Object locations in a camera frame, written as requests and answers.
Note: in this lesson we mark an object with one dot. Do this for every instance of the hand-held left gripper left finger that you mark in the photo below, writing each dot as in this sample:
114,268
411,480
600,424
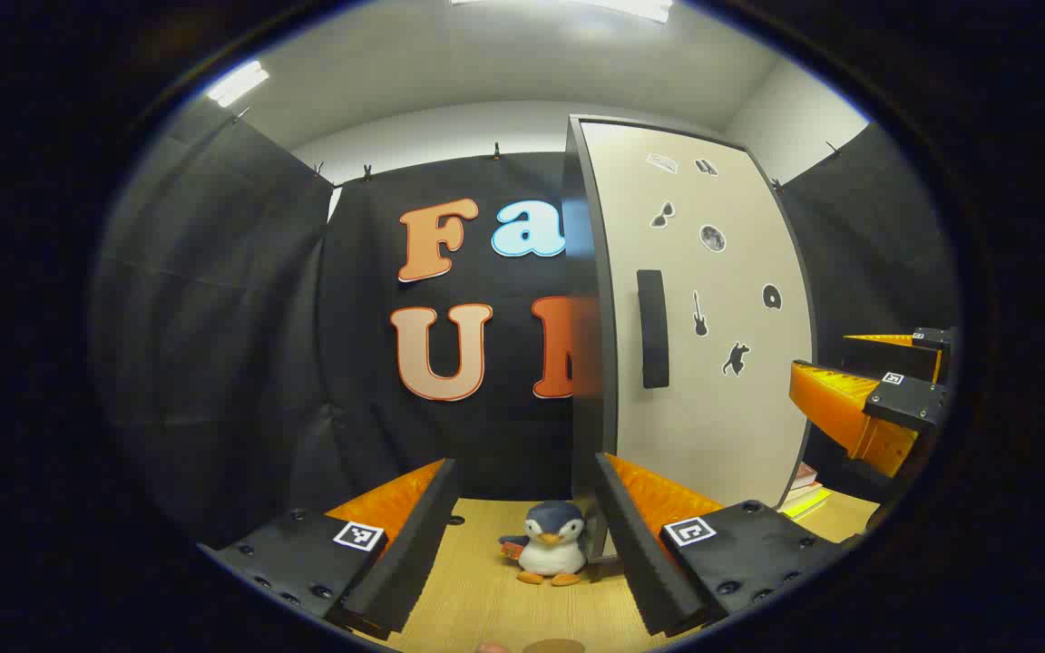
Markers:
414,553

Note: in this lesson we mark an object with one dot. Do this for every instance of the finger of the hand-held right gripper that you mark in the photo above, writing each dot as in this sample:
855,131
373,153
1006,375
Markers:
908,404
894,355

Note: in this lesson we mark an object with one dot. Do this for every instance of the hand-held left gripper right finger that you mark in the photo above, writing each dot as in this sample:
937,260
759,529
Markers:
636,553

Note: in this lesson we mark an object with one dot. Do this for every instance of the grey cabinet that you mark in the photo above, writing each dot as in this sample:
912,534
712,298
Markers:
597,444

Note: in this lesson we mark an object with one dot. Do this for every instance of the brown round coaster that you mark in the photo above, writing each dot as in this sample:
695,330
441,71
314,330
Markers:
554,647

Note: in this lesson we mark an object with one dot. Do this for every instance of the penguin plush toy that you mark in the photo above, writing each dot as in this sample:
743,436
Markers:
551,549

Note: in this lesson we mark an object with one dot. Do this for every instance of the brown cover book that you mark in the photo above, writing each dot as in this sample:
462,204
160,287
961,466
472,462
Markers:
804,475

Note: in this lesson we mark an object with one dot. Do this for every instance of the yellow book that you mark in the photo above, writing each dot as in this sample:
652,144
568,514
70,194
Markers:
805,503

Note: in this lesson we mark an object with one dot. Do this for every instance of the black backdrop cloth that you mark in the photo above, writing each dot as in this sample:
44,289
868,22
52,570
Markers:
214,317

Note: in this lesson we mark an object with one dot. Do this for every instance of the wide ceiling light panel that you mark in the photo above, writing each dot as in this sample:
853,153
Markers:
595,7

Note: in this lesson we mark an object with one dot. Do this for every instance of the long ceiling light strip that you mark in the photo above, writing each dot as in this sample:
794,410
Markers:
237,83

